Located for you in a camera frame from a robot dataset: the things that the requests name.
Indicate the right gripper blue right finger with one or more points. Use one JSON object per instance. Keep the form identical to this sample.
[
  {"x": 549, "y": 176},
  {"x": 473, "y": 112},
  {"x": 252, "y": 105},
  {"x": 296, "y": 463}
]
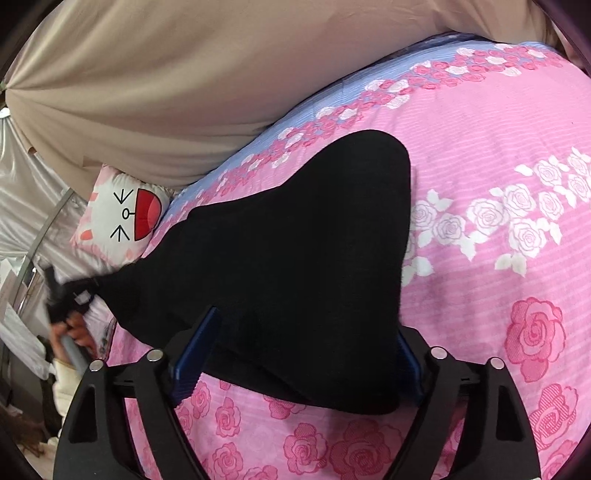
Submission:
[{"x": 411, "y": 344}]

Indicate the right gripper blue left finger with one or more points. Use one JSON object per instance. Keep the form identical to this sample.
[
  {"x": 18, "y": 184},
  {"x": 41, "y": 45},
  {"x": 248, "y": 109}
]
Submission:
[{"x": 188, "y": 352}]

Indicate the black pants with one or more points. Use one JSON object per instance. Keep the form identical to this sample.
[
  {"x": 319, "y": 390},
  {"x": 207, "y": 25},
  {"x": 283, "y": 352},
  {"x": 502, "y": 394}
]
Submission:
[{"x": 307, "y": 278}]

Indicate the person's left hand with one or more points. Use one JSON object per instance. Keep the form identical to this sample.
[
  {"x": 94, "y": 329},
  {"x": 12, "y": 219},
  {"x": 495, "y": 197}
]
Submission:
[{"x": 76, "y": 329}]

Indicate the silver satin curtain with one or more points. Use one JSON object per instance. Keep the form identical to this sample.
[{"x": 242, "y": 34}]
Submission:
[{"x": 36, "y": 225}]

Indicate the white cat face pillow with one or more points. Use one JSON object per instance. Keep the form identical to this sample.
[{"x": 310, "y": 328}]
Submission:
[{"x": 120, "y": 218}]

